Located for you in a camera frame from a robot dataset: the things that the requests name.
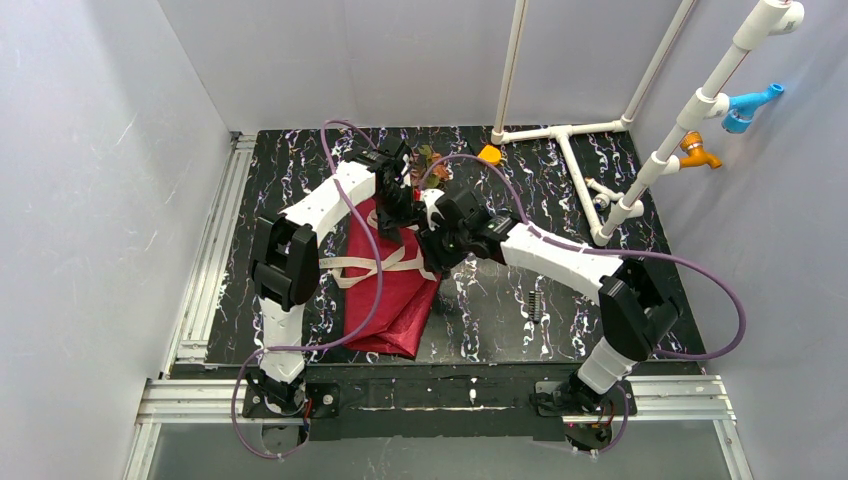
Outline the orange plastic piece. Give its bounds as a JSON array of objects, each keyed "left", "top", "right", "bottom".
[{"left": 478, "top": 144, "right": 503, "bottom": 166}]

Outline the beige ribbon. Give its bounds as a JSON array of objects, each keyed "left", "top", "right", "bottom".
[{"left": 319, "top": 243, "right": 436, "bottom": 289}]

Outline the blue plastic tap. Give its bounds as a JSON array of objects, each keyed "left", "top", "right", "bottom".
[{"left": 721, "top": 83, "right": 784, "bottom": 134}]

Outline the maroon wrapping paper sheet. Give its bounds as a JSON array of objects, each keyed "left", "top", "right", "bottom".
[{"left": 343, "top": 219, "right": 440, "bottom": 358}]

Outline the orange fake flower stem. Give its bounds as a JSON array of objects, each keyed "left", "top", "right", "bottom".
[{"left": 410, "top": 145, "right": 452, "bottom": 190}]

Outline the white pipe valve fitting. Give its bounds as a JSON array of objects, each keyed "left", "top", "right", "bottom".
[{"left": 584, "top": 177, "right": 624, "bottom": 212}]

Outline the white PVC pipe frame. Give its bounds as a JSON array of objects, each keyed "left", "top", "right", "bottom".
[{"left": 490, "top": 0, "right": 808, "bottom": 248}]

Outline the black comb strip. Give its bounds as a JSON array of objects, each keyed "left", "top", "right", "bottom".
[{"left": 526, "top": 290, "right": 543, "bottom": 324}]

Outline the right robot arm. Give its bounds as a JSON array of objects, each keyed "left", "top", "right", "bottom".
[{"left": 412, "top": 189, "right": 681, "bottom": 404}]

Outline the aluminium frame rail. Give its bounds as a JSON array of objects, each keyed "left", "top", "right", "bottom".
[{"left": 123, "top": 132, "right": 257, "bottom": 479}]

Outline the orange plastic tap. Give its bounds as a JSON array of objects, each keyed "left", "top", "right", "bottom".
[{"left": 680, "top": 131, "right": 723, "bottom": 169}]

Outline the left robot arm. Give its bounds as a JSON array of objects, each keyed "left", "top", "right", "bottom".
[{"left": 247, "top": 137, "right": 415, "bottom": 416}]

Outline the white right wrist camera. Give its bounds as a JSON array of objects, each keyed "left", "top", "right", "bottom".
[{"left": 419, "top": 189, "right": 444, "bottom": 230}]

